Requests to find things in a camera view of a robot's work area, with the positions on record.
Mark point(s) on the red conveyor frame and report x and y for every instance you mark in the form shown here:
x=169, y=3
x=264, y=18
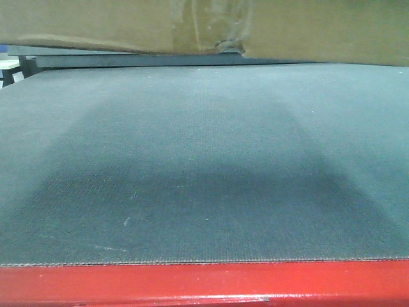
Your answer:
x=370, y=283

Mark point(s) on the dark green conveyor belt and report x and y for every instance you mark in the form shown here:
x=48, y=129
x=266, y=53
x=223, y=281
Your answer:
x=202, y=164

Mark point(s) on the brown cardboard carton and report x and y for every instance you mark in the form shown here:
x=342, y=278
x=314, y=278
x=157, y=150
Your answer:
x=367, y=32

